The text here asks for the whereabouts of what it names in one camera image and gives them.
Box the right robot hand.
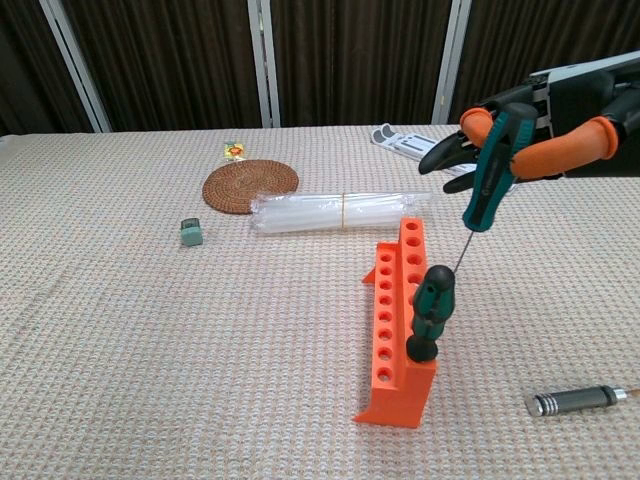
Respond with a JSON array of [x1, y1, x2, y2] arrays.
[[418, 49, 640, 196]]

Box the green black smooth-handle screwdriver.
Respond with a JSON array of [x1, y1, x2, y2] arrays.
[[452, 102, 539, 274]]

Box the green black ribbed-handle screwdriver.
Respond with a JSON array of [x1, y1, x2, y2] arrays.
[[405, 264, 457, 364]]

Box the grey metal precision screwdriver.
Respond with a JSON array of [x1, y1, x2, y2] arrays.
[[524, 383, 640, 416]]

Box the orange tube rack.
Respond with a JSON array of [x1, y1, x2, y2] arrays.
[[351, 215, 439, 430]]

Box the bundle of clear plastic tubes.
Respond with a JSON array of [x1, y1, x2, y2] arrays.
[[248, 189, 431, 235]]

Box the round woven brown coaster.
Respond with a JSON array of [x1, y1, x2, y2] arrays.
[[202, 158, 300, 216]]

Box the small green pencil sharpener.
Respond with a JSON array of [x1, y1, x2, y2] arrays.
[[179, 217, 205, 248]]

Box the beige woven tablecloth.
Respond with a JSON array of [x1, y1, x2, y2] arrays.
[[0, 122, 640, 480]]

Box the grey partition frame post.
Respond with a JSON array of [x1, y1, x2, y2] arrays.
[[431, 0, 475, 125], [247, 0, 282, 129], [38, 0, 113, 134]]

